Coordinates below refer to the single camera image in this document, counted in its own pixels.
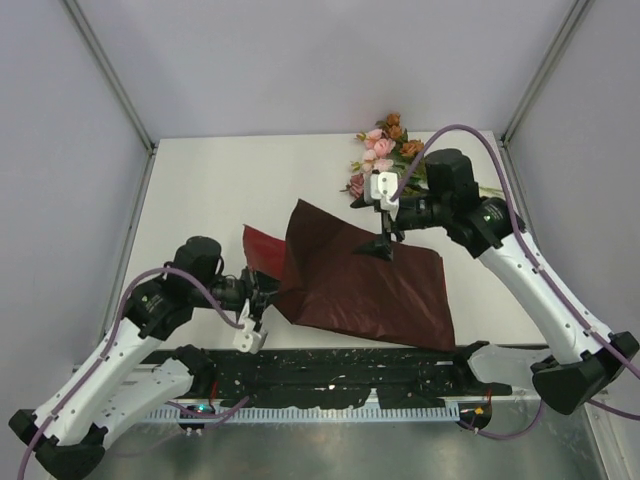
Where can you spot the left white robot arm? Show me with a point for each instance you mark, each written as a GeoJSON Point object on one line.
{"type": "Point", "coordinates": [70, 433]}

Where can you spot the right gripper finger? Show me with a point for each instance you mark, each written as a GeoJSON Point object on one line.
{"type": "Point", "coordinates": [379, 247]}
{"type": "Point", "coordinates": [360, 203]}

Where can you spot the right aluminium corner post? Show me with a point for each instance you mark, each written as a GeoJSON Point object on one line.
{"type": "Point", "coordinates": [554, 53]}

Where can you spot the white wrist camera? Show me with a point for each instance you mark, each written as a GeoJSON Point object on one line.
{"type": "Point", "coordinates": [251, 337]}
{"type": "Point", "coordinates": [388, 183]}

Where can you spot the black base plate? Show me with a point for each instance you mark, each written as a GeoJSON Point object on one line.
{"type": "Point", "coordinates": [339, 378]}

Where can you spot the white slotted cable duct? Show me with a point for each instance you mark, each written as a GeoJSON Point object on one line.
{"type": "Point", "coordinates": [369, 413]}

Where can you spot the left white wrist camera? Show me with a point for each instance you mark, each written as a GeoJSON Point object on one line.
{"type": "Point", "coordinates": [251, 337]}

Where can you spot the dusty pink flower stem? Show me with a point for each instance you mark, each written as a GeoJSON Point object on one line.
{"type": "Point", "coordinates": [363, 184]}

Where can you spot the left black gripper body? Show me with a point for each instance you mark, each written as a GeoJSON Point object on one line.
{"type": "Point", "coordinates": [249, 288]}

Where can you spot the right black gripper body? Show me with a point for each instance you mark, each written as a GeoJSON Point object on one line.
{"type": "Point", "coordinates": [388, 227]}

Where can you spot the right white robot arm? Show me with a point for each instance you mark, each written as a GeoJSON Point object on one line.
{"type": "Point", "coordinates": [583, 356]}

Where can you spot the red wrapping paper sheet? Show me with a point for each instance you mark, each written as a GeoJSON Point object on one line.
{"type": "Point", "coordinates": [324, 283]}

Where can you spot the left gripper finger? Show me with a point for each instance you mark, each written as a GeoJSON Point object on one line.
{"type": "Point", "coordinates": [259, 307]}
{"type": "Point", "coordinates": [267, 286]}

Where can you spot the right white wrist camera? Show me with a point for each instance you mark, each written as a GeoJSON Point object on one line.
{"type": "Point", "coordinates": [388, 183]}

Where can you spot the left aluminium corner post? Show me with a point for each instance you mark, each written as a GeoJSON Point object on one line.
{"type": "Point", "coordinates": [86, 32]}

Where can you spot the aluminium corner post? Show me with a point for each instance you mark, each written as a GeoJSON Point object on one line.
{"type": "Point", "coordinates": [86, 32]}
{"type": "Point", "coordinates": [554, 53]}

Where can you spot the orange flower stem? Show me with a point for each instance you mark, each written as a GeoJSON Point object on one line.
{"type": "Point", "coordinates": [416, 175]}

